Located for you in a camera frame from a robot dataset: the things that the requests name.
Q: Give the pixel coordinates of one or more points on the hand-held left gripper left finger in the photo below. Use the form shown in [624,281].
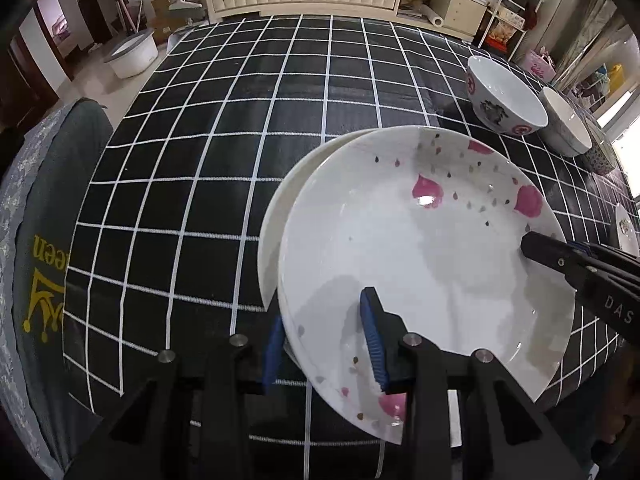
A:
[274,355]

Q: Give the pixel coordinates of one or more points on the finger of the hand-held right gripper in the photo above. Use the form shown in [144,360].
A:
[585,247]
[545,252]

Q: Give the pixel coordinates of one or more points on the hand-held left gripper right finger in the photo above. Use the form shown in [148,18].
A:
[372,340]

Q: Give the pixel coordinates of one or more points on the patterned ceramic bowl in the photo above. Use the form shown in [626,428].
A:
[600,157]

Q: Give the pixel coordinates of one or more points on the white plate with pink petals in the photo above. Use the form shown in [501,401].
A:
[400,240]

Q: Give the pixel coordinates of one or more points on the small white printed plate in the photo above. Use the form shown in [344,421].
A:
[625,225]

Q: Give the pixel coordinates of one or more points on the plain white bowl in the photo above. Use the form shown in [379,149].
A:
[565,125]

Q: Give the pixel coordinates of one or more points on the plain white plate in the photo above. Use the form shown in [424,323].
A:
[280,220]

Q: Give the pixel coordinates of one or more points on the white bowl with red print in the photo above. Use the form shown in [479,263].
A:
[505,95]

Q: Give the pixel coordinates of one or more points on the pink bag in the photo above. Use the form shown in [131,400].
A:
[537,67]

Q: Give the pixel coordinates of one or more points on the black white grid tablecloth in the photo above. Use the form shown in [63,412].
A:
[225,135]

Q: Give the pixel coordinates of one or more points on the white paper roll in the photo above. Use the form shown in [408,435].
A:
[432,16]

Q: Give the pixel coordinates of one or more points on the grey chair cover yellow print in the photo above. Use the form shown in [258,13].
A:
[55,200]

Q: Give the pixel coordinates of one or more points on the white plastic basin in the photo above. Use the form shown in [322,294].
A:
[132,60]

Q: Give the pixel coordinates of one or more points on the cardboard box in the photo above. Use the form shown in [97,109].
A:
[167,15]

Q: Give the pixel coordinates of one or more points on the brown wooden door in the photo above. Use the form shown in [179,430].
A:
[30,75]

